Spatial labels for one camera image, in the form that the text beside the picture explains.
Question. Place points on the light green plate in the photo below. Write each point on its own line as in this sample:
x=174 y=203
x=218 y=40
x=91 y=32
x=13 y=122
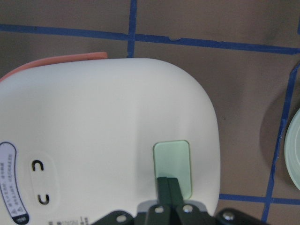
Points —
x=292 y=149

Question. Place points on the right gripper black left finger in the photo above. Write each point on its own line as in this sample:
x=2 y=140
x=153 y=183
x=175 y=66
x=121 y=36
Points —
x=157 y=214

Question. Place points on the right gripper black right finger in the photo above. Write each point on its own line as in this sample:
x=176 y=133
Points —
x=190 y=214

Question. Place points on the white rice cooker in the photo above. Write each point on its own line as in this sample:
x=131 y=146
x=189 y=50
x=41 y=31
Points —
x=84 y=135

